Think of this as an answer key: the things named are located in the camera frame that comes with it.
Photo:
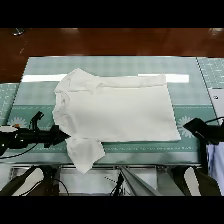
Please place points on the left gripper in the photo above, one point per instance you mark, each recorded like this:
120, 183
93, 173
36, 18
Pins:
52, 135

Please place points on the white T-shirt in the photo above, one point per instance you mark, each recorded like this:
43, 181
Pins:
120, 110

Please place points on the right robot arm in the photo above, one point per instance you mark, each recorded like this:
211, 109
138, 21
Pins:
200, 129

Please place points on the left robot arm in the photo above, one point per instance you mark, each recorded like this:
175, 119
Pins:
18, 136

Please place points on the light blue garment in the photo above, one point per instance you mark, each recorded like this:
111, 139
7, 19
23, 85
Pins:
216, 166

